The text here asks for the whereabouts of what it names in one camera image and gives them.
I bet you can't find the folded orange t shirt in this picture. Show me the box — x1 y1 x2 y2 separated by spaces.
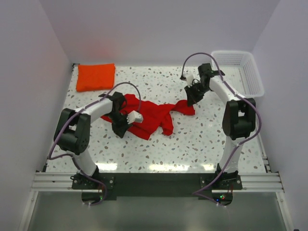
76 63 116 92

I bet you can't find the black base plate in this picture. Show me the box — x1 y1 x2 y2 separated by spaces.
70 172 243 203

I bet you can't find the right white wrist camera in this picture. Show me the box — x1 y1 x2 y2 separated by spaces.
180 74 194 87

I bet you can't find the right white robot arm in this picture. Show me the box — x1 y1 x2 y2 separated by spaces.
180 63 256 189

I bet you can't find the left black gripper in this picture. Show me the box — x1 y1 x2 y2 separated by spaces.
106 112 133 138

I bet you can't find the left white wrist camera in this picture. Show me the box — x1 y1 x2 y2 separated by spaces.
127 111 143 124

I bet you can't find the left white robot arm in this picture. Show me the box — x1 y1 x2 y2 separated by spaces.
48 92 132 189

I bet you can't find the white plastic basket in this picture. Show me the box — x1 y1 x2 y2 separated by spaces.
211 50 264 98

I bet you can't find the red t shirt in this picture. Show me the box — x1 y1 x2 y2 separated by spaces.
100 94 195 141

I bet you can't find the aluminium rail frame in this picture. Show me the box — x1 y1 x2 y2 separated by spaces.
18 172 295 231

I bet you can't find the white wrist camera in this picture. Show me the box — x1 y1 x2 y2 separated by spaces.
127 111 143 124
180 74 194 87

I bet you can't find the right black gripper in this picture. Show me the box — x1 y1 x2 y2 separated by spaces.
184 82 210 107

